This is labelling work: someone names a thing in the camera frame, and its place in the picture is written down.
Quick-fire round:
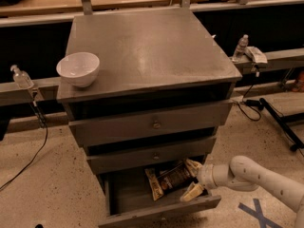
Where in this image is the grey metal rail left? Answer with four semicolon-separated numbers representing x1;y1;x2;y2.
0;77;61;106

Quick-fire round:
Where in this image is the clear hand sanitizer bottle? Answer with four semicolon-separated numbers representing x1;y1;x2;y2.
10;65;34;89

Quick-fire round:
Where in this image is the black stand leg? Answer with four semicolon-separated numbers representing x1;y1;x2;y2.
259;98;304;152

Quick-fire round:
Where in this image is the white ceramic bowl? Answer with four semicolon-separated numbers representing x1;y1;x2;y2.
56;52;100;87

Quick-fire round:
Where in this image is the grey wooden drawer cabinet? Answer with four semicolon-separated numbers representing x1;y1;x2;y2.
56;8;243;228

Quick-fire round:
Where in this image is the brown chip bag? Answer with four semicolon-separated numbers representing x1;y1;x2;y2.
144;160;196;201

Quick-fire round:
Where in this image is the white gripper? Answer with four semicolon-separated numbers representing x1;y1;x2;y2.
180;159;217;202

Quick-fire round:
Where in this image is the bottom grey open drawer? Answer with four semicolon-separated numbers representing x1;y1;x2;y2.
99;167;221;228

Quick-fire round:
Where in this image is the middle grey drawer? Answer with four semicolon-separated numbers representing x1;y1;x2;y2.
86;136;216;175

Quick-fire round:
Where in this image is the black power adapter with cable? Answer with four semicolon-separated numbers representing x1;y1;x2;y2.
234;85;264;122

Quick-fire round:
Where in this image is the grey metal rail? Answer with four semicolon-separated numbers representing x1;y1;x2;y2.
235;48;304;75
0;77;61;106

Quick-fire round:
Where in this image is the black floor cable left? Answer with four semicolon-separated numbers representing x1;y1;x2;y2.
0;102;49;192

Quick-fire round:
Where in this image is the top grey drawer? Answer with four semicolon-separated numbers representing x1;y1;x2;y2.
69;100;232;146

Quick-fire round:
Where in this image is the blue tape cross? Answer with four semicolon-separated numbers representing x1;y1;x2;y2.
238;199;283;228

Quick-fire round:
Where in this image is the grey metal rail right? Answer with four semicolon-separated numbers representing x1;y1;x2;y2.
235;48;304;75

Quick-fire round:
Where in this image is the clear plastic water bottle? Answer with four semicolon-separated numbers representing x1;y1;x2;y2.
232;34;249;62

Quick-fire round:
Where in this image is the white folded paper packet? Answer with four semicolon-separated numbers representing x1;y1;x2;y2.
245;47;268;64

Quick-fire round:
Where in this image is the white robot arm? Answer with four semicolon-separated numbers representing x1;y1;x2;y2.
180;156;304;228

